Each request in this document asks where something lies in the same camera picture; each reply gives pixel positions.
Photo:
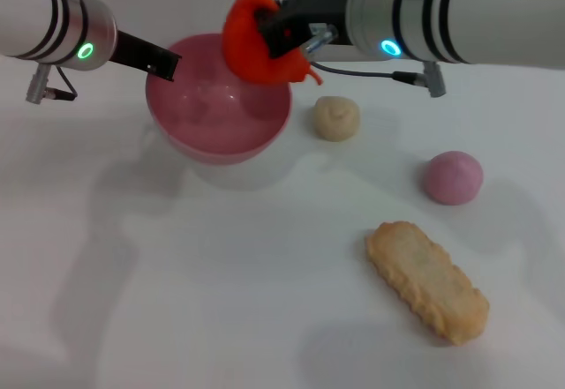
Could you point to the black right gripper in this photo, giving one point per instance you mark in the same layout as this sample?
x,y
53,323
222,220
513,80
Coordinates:
x,y
320,7

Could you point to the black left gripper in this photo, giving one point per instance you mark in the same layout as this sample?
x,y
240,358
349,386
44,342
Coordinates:
x,y
130,51

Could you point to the orange toy fruit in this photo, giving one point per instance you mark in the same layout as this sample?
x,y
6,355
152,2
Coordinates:
x,y
247,49

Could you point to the pink plastic bowl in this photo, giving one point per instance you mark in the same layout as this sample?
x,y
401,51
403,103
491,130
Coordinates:
x,y
216,115

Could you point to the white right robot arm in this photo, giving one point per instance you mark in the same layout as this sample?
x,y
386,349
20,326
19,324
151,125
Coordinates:
x,y
463,14

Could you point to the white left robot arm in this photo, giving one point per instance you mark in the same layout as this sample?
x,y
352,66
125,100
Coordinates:
x,y
48,14

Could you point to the cream steamed bun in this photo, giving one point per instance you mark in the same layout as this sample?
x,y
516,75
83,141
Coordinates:
x,y
336,117

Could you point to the pink round bun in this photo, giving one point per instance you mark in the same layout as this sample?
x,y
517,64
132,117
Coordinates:
x,y
452,178

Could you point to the long golden bread loaf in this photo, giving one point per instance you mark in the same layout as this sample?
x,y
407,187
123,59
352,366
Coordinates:
x,y
426,281

